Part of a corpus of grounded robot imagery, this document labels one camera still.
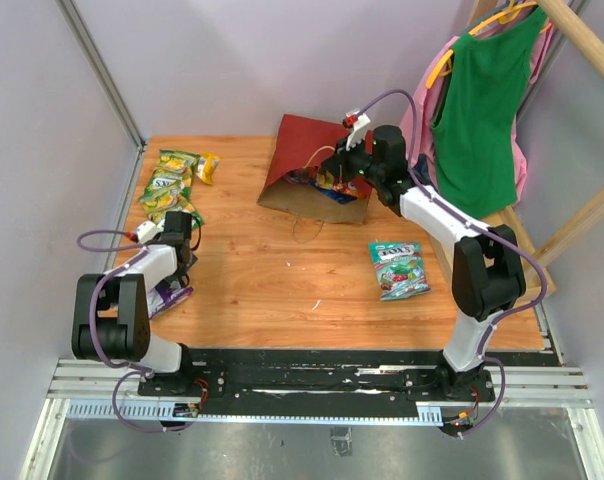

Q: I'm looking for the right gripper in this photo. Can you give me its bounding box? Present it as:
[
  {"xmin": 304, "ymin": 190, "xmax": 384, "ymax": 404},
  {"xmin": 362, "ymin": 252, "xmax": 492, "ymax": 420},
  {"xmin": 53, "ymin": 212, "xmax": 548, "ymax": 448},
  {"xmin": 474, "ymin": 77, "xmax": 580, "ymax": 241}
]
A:
[{"xmin": 319, "ymin": 133, "xmax": 383, "ymax": 185}]

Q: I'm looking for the red brown paper bag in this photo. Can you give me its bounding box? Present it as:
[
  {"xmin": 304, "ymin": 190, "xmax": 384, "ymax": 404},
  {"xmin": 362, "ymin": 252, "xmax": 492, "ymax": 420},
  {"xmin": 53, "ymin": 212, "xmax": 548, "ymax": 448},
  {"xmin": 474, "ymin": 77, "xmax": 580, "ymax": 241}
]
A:
[{"xmin": 257, "ymin": 114, "xmax": 371, "ymax": 243}]

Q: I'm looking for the pink shirt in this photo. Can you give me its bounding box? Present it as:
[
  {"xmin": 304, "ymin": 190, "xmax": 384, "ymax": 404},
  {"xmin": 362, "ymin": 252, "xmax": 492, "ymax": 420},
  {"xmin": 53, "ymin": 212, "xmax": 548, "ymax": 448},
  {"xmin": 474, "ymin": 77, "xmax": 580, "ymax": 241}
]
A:
[{"xmin": 399, "ymin": 24, "xmax": 554, "ymax": 203}]

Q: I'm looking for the teal candy packet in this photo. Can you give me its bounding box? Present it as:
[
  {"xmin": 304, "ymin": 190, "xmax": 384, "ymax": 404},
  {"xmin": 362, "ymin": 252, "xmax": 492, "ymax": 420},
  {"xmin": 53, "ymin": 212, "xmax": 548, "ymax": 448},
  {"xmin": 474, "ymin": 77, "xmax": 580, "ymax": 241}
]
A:
[{"xmin": 368, "ymin": 242, "xmax": 431, "ymax": 301}]

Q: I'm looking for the yellow snack packet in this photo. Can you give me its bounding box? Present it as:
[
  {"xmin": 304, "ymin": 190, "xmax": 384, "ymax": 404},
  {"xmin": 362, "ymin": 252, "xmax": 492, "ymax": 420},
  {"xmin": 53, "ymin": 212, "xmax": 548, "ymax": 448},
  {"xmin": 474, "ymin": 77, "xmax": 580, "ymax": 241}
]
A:
[{"xmin": 196, "ymin": 153, "xmax": 220, "ymax": 185}]

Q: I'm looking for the green tank top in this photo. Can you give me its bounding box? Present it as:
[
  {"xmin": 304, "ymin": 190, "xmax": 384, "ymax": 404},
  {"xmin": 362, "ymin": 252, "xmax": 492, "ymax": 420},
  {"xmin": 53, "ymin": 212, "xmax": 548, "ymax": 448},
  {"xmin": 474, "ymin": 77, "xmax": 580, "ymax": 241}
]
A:
[{"xmin": 432, "ymin": 8, "xmax": 547, "ymax": 219}]

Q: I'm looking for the green Fox's candy packet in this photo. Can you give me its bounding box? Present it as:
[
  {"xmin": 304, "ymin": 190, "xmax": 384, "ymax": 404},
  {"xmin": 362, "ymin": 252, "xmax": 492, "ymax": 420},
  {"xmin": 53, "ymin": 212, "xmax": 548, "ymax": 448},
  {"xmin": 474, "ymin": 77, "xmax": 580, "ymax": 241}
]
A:
[{"xmin": 157, "ymin": 150, "xmax": 199, "ymax": 174}]

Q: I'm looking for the purple snack packet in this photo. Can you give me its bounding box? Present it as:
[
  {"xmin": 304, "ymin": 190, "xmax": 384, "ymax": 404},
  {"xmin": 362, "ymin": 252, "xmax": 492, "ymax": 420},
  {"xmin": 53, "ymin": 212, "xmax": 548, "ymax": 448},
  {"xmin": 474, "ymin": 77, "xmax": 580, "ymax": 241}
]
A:
[{"xmin": 146, "ymin": 283, "xmax": 193, "ymax": 319}]

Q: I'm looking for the yellow clothes hanger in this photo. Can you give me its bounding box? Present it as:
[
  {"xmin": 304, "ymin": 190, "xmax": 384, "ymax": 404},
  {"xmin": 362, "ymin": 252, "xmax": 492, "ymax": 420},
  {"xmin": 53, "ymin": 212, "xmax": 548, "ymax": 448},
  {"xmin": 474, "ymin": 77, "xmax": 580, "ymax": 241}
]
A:
[{"xmin": 425, "ymin": 1, "xmax": 539, "ymax": 90}]

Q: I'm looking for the blue Doritos chips packet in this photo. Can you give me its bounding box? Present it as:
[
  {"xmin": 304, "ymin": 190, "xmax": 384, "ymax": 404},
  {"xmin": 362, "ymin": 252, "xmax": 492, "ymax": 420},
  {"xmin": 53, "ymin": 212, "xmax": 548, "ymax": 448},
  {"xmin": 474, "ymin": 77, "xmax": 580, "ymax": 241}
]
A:
[{"xmin": 310, "ymin": 181, "xmax": 357, "ymax": 205}]

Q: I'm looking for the orange Fox's fruits packet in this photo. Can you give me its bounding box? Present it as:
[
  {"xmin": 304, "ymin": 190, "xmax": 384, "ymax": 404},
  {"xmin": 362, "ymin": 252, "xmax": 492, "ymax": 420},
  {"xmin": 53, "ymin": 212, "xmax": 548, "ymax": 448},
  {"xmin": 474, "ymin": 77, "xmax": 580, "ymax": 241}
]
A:
[{"xmin": 332, "ymin": 182, "xmax": 368, "ymax": 199}]

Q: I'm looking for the red snack packet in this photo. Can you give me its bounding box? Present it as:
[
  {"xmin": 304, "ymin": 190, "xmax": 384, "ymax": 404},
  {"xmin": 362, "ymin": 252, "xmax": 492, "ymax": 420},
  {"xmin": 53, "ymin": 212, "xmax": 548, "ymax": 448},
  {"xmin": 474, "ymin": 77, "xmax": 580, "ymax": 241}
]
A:
[{"xmin": 283, "ymin": 168, "xmax": 316, "ymax": 185}]

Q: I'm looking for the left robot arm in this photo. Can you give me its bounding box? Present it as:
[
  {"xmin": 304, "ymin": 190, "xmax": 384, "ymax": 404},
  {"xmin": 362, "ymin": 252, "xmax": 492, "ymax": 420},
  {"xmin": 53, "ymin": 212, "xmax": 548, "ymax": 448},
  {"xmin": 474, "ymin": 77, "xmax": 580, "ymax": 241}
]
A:
[{"xmin": 71, "ymin": 211, "xmax": 208, "ymax": 396}]

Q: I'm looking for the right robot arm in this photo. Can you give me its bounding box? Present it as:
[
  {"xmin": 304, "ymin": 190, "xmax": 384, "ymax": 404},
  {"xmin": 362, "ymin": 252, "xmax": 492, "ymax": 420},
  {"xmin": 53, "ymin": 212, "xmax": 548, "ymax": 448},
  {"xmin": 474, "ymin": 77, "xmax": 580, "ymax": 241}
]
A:
[{"xmin": 320, "ymin": 125, "xmax": 526, "ymax": 400}]

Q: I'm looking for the blue grey shirt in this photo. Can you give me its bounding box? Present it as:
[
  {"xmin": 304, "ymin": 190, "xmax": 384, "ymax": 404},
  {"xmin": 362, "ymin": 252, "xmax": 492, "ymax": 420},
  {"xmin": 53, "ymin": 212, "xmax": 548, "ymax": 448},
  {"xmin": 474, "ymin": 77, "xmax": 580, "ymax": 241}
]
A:
[{"xmin": 410, "ymin": 153, "xmax": 441, "ymax": 196}]

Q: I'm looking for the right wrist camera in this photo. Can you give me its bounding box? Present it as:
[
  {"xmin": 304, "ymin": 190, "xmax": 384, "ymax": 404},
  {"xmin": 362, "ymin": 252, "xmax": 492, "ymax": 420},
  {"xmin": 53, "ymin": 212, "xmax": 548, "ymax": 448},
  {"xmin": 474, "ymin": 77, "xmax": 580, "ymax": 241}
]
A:
[{"xmin": 342, "ymin": 110, "xmax": 371, "ymax": 151}]

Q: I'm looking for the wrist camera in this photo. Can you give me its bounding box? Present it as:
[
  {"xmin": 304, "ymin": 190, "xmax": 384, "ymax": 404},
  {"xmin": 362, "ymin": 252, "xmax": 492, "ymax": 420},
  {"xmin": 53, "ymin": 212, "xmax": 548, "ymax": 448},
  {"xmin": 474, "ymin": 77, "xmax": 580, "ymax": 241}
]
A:
[
  {"xmin": 342, "ymin": 110, "xmax": 371, "ymax": 151},
  {"xmin": 133, "ymin": 220, "xmax": 158, "ymax": 244}
]

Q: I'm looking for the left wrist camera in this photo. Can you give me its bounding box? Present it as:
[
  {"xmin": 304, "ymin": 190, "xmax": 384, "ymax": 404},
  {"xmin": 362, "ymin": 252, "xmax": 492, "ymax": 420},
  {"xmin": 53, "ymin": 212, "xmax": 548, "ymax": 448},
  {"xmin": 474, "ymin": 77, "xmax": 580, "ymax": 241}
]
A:
[{"xmin": 133, "ymin": 220, "xmax": 158, "ymax": 244}]

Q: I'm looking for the wooden clothes rack frame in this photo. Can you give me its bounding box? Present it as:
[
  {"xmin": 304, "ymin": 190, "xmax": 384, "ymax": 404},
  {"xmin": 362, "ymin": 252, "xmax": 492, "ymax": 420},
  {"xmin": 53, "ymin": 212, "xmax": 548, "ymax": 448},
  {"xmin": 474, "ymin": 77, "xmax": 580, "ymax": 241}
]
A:
[{"xmin": 406, "ymin": 0, "xmax": 604, "ymax": 304}]

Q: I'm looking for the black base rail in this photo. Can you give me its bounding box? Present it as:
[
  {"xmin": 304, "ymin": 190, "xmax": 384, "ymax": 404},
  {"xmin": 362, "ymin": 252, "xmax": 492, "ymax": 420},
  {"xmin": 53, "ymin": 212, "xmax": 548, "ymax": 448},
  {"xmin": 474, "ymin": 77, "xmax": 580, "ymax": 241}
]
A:
[{"xmin": 136, "ymin": 347, "xmax": 498, "ymax": 421}]

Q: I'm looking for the white cable duct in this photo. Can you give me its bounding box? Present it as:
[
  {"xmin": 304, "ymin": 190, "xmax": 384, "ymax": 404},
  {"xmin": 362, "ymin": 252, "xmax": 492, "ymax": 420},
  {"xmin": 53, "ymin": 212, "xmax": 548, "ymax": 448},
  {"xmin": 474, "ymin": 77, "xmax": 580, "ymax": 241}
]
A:
[{"xmin": 66, "ymin": 399, "xmax": 443, "ymax": 426}]

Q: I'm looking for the aluminium corner post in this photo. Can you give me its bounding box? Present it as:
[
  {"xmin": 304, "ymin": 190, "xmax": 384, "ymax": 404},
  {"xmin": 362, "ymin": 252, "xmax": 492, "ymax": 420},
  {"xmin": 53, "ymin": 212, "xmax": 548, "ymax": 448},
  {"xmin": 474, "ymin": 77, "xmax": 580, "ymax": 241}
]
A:
[{"xmin": 55, "ymin": 0, "xmax": 146, "ymax": 151}]

